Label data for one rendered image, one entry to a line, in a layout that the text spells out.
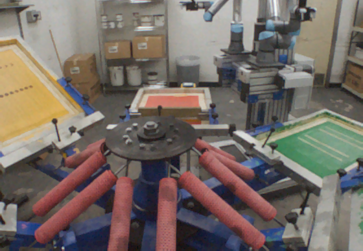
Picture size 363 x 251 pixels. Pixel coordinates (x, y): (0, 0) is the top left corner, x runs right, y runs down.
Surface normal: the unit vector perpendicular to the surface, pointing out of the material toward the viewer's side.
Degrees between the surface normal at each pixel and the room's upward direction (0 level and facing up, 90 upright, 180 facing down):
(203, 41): 90
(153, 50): 90
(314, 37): 90
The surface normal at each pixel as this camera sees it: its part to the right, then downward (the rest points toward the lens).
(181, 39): -0.03, 0.39
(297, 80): 0.26, 0.37
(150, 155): -0.02, -0.92
